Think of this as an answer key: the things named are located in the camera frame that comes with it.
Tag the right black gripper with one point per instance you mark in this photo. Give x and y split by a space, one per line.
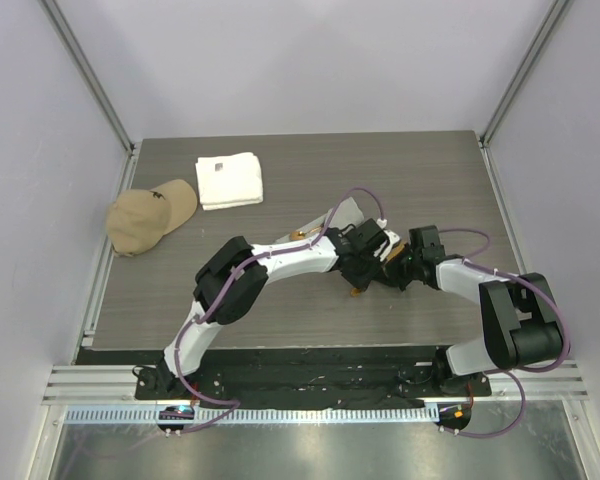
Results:
390 273

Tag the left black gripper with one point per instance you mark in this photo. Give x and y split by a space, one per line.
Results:
362 281

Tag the grey cloth napkin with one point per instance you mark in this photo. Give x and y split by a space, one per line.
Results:
346 213

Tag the yellow wooden knife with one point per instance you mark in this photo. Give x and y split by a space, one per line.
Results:
389 270

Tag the green handled wooden spoon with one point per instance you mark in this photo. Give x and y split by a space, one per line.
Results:
297 235

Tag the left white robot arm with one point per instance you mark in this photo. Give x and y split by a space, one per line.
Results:
229 284

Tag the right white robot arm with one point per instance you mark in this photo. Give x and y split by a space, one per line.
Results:
522 327

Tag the white folded towel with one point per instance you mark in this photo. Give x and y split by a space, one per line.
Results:
229 181

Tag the tan baseball cap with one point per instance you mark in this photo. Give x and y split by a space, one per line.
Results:
139 218

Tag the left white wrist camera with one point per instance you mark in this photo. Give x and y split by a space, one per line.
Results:
392 240

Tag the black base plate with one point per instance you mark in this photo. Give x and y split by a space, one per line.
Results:
352 378

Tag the right aluminium frame post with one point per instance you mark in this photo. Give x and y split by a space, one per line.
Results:
549 25

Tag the aluminium frame post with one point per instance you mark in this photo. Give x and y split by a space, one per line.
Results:
71 43
549 25

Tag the perforated cable duct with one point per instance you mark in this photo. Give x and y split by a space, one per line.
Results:
180 414

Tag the left aluminium frame post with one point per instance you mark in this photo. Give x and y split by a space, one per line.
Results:
71 43

